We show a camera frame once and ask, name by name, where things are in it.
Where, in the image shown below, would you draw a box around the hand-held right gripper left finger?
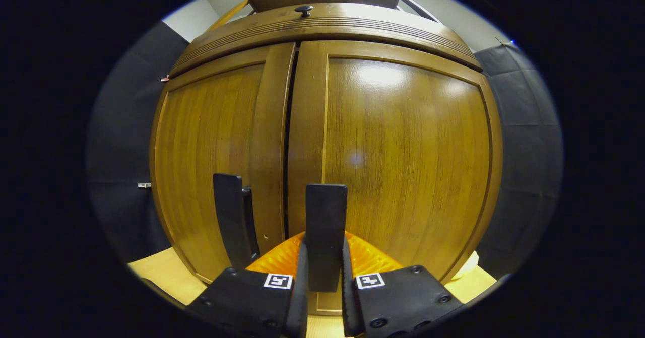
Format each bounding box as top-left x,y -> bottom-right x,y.
185,231 -> 309,338

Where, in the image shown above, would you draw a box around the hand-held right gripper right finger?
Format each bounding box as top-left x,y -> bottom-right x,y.
342,231 -> 464,338

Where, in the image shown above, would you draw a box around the wooden double-door shoe cabinet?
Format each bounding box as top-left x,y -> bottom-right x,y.
150,0 -> 503,316

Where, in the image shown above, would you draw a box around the wooden cabinet drawer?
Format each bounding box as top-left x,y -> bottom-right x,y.
169,3 -> 483,79

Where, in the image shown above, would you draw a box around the pale yellow object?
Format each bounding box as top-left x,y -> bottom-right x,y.
452,251 -> 479,281

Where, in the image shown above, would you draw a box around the black backdrop cloth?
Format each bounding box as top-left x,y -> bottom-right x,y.
86,21 -> 564,278

